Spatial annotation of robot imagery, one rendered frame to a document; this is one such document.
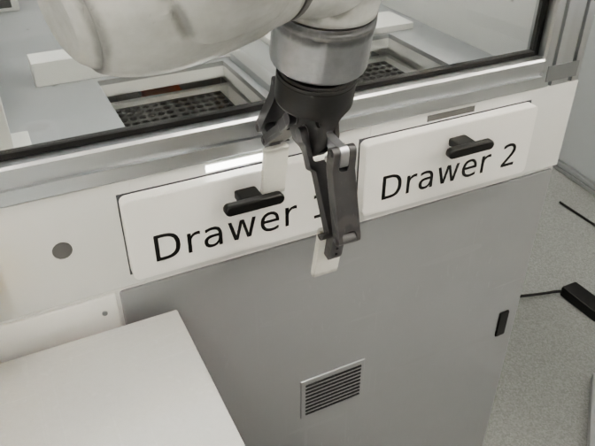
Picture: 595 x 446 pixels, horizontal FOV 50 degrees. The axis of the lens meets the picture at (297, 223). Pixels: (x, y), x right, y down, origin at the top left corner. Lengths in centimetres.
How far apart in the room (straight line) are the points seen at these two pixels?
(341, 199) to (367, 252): 36
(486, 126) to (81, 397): 63
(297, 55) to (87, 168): 29
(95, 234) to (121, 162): 9
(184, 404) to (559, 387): 131
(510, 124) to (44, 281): 66
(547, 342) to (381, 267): 107
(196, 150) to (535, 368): 136
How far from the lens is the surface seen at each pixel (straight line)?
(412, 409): 130
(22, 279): 78
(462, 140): 91
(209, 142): 75
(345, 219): 61
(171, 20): 39
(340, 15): 53
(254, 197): 75
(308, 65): 55
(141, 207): 74
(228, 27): 40
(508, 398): 181
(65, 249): 77
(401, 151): 87
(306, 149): 61
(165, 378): 75
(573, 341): 202
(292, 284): 92
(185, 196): 75
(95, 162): 72
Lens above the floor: 130
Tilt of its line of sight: 34 degrees down
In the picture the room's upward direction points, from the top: straight up
